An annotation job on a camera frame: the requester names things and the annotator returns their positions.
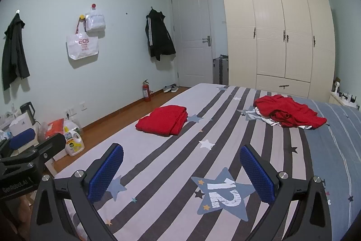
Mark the black kettle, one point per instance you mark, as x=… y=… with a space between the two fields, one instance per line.
x=27 y=111

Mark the red knit sweater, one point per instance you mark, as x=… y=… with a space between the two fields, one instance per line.
x=163 y=121
x=287 y=111

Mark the black router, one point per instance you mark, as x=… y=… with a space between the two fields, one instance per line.
x=351 y=98

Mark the small white fan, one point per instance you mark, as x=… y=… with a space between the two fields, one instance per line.
x=337 y=87

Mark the striped star-print bed sheet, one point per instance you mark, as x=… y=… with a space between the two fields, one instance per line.
x=169 y=173

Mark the white wall socket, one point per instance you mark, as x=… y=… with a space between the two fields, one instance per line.
x=70 y=113
x=83 y=106

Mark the white cardboard box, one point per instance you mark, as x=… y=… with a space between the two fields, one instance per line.
x=24 y=122

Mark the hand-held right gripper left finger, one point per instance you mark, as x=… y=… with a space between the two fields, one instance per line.
x=105 y=173

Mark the cream wardrobe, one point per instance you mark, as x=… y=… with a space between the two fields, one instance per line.
x=279 y=32

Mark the white nightstand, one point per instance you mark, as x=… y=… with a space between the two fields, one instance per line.
x=344 y=102

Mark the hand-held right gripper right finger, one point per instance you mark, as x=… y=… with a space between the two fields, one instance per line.
x=256 y=173

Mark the dark grey jacket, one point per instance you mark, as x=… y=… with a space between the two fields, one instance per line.
x=14 y=54

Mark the black jacket with white stripes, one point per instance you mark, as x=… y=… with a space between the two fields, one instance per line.
x=158 y=37

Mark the white detergent bottle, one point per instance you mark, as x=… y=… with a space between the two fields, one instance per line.
x=74 y=143

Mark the grey shoe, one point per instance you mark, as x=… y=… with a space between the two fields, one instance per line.
x=167 y=88
x=174 y=88

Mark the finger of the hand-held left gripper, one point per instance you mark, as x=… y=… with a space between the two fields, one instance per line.
x=50 y=143
x=22 y=138

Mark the grey upright suitcase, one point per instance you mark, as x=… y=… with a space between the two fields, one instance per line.
x=220 y=70

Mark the orange plastic bag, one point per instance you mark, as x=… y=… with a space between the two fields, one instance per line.
x=55 y=129

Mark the red fire extinguisher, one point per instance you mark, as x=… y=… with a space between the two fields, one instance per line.
x=146 y=92

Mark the clear plastic bag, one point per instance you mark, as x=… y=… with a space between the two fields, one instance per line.
x=95 y=21

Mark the white door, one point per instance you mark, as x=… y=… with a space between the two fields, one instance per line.
x=191 y=32

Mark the white tote bag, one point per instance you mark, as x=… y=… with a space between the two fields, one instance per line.
x=83 y=44

